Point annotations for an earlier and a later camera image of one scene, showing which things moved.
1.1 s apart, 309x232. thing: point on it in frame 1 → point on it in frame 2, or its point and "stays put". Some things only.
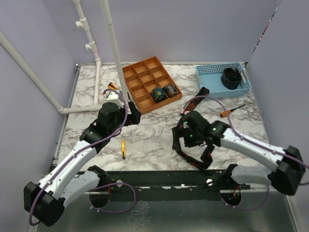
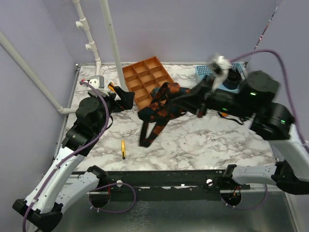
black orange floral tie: [207, 157] → [160, 111]
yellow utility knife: [111, 85] stays put
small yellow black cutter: [123, 149] stays put
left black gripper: [134, 118] → [126, 101]
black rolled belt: [231, 78] stays put
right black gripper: [187, 141] → [192, 98]
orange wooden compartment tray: [144, 76] stays put
